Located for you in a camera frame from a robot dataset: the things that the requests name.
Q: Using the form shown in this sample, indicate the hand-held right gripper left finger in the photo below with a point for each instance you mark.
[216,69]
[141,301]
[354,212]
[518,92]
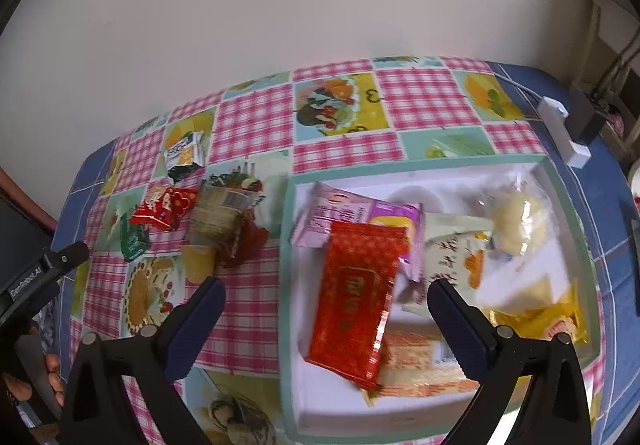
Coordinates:
[196,325]

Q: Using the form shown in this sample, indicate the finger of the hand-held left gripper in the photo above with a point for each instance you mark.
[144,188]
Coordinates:
[67,256]

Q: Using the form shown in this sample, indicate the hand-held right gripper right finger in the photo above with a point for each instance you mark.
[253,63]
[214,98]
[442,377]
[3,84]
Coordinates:
[459,330]

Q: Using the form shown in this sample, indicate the orange wafer packet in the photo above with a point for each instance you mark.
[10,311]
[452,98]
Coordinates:
[415,360]

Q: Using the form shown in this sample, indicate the yellow jelly cup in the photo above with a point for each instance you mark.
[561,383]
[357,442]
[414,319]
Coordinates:
[197,263]

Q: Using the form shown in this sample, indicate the dark green snack packet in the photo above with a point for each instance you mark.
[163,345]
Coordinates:
[132,240]

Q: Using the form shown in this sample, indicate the white orange snack packet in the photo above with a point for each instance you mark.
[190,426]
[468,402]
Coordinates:
[455,250]

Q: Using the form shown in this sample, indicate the yellow cake packet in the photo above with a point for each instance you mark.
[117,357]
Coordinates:
[545,320]

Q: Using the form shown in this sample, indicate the crinkled red wrapper snack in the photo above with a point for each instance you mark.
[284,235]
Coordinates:
[248,241]

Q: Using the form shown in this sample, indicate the small red snack packet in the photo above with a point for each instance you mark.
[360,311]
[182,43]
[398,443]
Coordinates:
[162,207]

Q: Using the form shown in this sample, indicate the large red patterned packet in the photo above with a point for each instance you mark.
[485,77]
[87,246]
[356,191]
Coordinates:
[355,300]

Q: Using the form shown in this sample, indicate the clear cracker pack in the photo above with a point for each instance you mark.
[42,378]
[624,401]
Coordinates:
[220,212]

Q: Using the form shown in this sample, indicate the round white bun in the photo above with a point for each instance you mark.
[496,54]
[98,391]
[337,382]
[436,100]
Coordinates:
[515,220]

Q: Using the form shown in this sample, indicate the teal rimmed white tray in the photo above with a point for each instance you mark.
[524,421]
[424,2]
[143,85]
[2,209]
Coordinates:
[330,400]

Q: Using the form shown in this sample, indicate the small white-yellow snack packet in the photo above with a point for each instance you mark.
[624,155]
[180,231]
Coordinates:
[184,156]

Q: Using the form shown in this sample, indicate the pink purple snack packet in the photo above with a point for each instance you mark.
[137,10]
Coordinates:
[345,217]

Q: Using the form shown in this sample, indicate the person's left hand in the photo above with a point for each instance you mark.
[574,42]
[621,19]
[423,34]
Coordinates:
[53,370]

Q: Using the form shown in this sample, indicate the dark cabinet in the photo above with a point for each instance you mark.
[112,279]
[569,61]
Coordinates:
[20,225]

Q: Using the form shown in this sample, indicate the pink checked fruit tablecloth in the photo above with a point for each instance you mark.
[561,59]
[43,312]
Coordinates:
[250,125]

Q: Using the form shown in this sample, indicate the white power strip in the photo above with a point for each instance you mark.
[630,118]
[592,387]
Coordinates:
[565,132]

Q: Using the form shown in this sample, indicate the black charger plug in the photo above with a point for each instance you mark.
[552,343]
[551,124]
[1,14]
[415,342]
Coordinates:
[586,119]

